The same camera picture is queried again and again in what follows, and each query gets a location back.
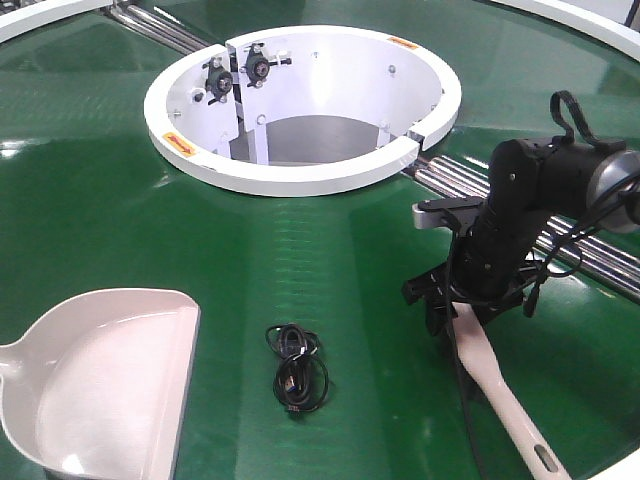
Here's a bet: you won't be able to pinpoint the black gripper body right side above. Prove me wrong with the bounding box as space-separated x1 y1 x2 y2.
402 235 542 325

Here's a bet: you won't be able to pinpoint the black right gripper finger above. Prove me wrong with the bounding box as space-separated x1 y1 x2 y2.
424 299 457 336

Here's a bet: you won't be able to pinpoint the black usb cable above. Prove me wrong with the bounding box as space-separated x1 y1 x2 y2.
264 323 331 415

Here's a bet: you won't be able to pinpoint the beige hand brush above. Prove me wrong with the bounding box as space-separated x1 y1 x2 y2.
452 302 570 479

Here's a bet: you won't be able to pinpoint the beige plastic dustpan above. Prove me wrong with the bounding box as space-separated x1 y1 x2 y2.
1 288 200 479

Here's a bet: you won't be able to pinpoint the steel rollers right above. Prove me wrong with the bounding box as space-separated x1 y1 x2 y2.
403 155 639 302

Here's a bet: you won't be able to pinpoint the steel rollers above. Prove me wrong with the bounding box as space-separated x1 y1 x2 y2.
403 155 639 302
104 1 210 55

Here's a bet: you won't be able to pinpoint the orange sticker far rim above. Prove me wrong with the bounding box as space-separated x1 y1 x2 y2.
387 36 419 50

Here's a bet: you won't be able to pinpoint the white outer rim right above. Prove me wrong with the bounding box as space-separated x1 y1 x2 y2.
494 0 639 61

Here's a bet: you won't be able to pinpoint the white rim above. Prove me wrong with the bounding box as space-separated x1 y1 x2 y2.
494 0 639 61
1 0 114 42

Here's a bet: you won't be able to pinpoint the orange arrow warning sticker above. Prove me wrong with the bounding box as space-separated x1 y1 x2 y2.
162 132 197 158

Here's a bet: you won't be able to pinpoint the left green bearing block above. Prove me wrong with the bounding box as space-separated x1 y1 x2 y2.
202 57 234 105

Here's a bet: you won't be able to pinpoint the steel rollers upper left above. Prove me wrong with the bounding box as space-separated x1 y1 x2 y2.
104 1 210 55

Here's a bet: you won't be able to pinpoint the white outer rim left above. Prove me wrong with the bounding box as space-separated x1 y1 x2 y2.
1 0 114 42

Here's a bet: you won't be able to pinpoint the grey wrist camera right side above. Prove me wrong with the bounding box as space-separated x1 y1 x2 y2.
412 196 484 235

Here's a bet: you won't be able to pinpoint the white inner ring guard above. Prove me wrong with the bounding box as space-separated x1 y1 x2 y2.
143 25 462 197

